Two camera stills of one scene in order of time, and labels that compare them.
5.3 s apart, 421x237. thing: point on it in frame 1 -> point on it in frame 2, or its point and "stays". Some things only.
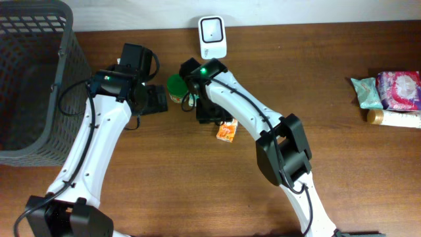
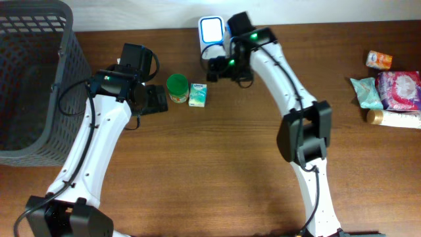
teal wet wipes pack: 368,93 stays
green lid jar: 177,87 stays
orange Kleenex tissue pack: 226,131 -> 379,60
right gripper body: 208,114 -> 216,66
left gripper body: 149,101 stays
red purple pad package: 400,90 stays
